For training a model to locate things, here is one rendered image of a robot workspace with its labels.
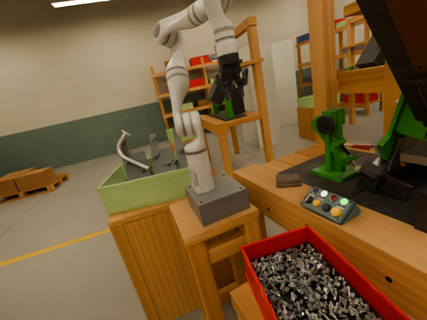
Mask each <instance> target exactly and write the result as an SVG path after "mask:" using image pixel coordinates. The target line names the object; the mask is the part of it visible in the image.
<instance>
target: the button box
mask: <svg viewBox="0 0 427 320"><path fill-rule="evenodd" d="M314 188H316V187H315V186H312V188H311V189H310V190H309V192H308V193H307V194H306V196H311V197H312V201H311V202H310V203H306V202H305V201H304V199H303V200H302V202H301V205H302V206H303V207H305V208H307V209H309V210H311V211H314V212H315V213H317V214H319V215H321V216H323V217H325V218H328V219H329V220H331V221H333V222H335V223H337V224H339V225H343V224H345V223H346V222H348V221H350V220H352V219H354V218H355V217H357V216H358V215H359V214H360V212H361V209H360V208H359V207H358V206H357V205H356V203H355V202H354V201H352V200H350V199H347V200H348V202H347V204H341V200H342V199H346V198H345V197H342V196H338V195H337V194H333V193H331V192H329V191H327V195H326V196H322V195H321V193H322V192H323V191H326V190H323V189H321V188H318V187H317V188H318V192H313V189H314ZM332 195H336V196H337V199H336V200H331V199H330V197H331V196H332ZM315 199H318V200H320V202H321V204H320V205H319V206H314V205H313V201H314V200H315ZM325 203H327V204H329V205H330V209H329V210H328V211H323V210H322V205H323V204H325ZM334 207H338V208H340V209H341V211H342V213H341V215H340V216H338V217H334V216H332V215H331V213H330V211H331V209H332V208H334Z"/></svg>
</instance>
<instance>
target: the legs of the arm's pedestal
mask: <svg viewBox="0 0 427 320"><path fill-rule="evenodd" d="M176 227H177V226H176ZM177 231H178V233H179V230H178V228H177ZM179 237H180V241H181V244H182V247H183V250H184V254H185V256H186V260H187V264H188V267H189V270H190V273H191V277H192V279H193V283H194V287H195V290H196V293H197V296H198V300H199V303H200V306H201V310H202V313H203V316H204V319H205V320H225V317H224V312H223V309H222V304H224V303H226V302H228V301H230V300H231V297H230V294H229V292H230V291H232V290H234V289H235V288H237V287H239V286H241V285H242V284H244V283H246V282H247V281H248V280H247V278H246V275H245V273H247V271H246V268H245V262H244V258H243V256H242V254H241V251H240V246H243V245H246V244H250V243H253V242H256V241H260V240H262V236H261V229H260V225H259V218H257V219H255V220H252V221H250V222H248V223H245V224H243V225H241V226H239V227H236V228H234V229H231V230H229V231H227V232H225V237H223V238H221V239H218V240H216V241H214V242H212V243H210V244H207V245H205V242H204V241H203V242H201V243H199V244H196V245H194V246H192V247H190V248H186V247H185V245H184V242H183V240H182V238H181V236H180V233H179ZM229 256H230V259H231V264H232V267H233V272H234V278H235V282H233V283H231V284H229V285H227V286H225V287H223V288H221V289H219V290H217V286H216V283H215V278H214V274H213V271H212V267H211V265H212V264H213V263H216V262H218V261H220V260H222V259H224V258H227V257H229Z"/></svg>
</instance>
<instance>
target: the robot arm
mask: <svg viewBox="0 0 427 320"><path fill-rule="evenodd" d="M232 5H233V0H197V1H195V2H194V3H193V4H192V5H190V6H189V7H187V8H186V9H184V10H183V11H181V12H179V13H176V14H174V15H172V16H170V17H167V18H164V19H162V20H160V21H159V22H158V23H157V24H156V25H155V26H154V30H153V38H154V40H155V41H156V42H157V43H158V44H161V45H163V46H166V47H168V48H169V49H170V51H171V53H172V58H171V60H170V61H169V63H168V65H167V66H166V71H165V74H166V81H167V85H168V90H169V93H170V99H171V103H172V112H173V122H174V126H175V131H176V134H177V136H178V137H188V136H191V135H196V138H195V139H194V140H193V141H192V142H190V143H188V144H187V145H186V146H185V147H184V152H185V154H186V159H187V164H188V167H189V169H188V172H189V177H190V180H191V185H192V188H193V191H195V193H197V194H200V193H206V192H209V191H211V190H213V189H214V188H215V184H214V178H213V175H212V169H211V165H210V160H209V156H208V151H207V146H206V142H205V137H204V132H203V125H202V121H201V116H200V113H199V112H198V111H197V110H195V111H191V112H185V113H182V114H181V108H182V103H183V101H184V98H185V96H186V94H187V91H188V89H189V84H190V82H189V76H188V73H187V68H186V62H185V58H184V50H183V43H182V34H181V31H180V30H186V29H193V28H195V27H198V26H199V25H201V24H203V23H205V22H206V21H207V20H209V21H210V24H211V26H212V28H213V34H214V38H215V47H216V53H212V54H209V56H208V58H209V60H215V59H218V62H219V67H220V71H219V73H218V74H215V75H213V78H214V80H215V82H216V85H217V87H218V89H219V91H224V93H225V96H226V100H227V101H228V102H231V101H232V100H231V93H230V91H229V85H230V84H231V81H234V82H235V83H236V85H237V87H238V94H239V99H242V98H243V97H244V91H243V87H244V86H245V85H247V83H248V68H246V69H243V68H241V67H240V59H239V54H238V47H237V43H236V39H235V34H234V27H233V23H232V21H231V19H229V18H228V17H226V16H225V13H227V12H228V11H229V10H230V9H231V7H232ZM240 72H241V74H242V77H240ZM221 76H222V77H223V78H224V83H222V81H221ZM223 84H224V85H223Z"/></svg>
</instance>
